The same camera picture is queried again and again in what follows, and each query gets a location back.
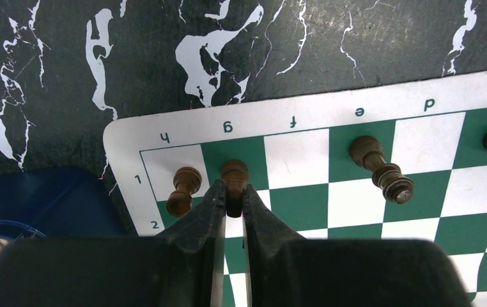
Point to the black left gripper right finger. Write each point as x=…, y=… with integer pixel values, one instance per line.
x=287, y=269

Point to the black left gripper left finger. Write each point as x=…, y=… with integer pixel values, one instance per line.
x=180, y=266

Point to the green white chess board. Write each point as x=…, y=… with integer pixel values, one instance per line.
x=296, y=150

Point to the blue tin tray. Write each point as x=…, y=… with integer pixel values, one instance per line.
x=56, y=202

